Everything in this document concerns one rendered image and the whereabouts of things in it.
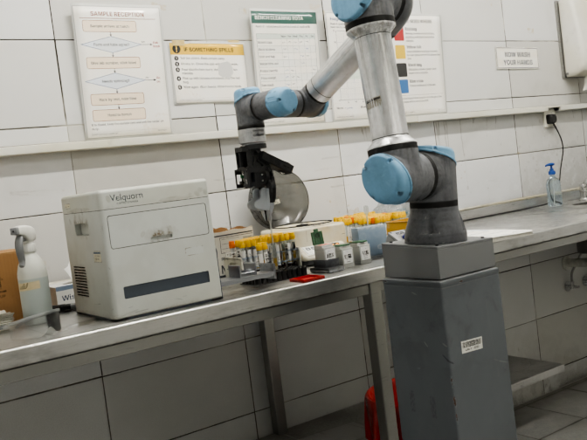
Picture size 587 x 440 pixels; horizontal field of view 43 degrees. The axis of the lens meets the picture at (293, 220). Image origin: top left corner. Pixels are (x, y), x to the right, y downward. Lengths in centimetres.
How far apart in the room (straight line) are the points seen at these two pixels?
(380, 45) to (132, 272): 76
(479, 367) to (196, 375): 108
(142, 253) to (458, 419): 82
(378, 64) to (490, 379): 79
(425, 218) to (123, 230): 70
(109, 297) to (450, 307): 77
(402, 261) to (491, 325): 26
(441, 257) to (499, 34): 203
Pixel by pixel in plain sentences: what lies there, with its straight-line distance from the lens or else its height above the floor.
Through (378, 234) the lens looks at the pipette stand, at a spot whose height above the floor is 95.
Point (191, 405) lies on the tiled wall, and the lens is 259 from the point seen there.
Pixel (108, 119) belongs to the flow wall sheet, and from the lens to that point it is 244.
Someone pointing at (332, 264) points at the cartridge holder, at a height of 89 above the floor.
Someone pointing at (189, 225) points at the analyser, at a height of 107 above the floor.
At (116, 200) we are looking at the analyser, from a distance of 175.
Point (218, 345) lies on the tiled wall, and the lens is 261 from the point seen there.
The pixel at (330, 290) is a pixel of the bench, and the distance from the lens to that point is 200.
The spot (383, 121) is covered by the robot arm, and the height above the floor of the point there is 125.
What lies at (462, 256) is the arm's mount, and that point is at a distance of 180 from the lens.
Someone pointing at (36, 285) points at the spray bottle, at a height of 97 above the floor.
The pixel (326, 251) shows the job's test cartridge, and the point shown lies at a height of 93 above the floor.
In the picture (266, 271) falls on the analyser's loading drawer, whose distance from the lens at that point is 196.
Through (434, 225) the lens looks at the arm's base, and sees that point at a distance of 180.
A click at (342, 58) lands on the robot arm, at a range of 197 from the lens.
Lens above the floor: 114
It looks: 3 degrees down
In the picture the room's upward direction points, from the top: 7 degrees counter-clockwise
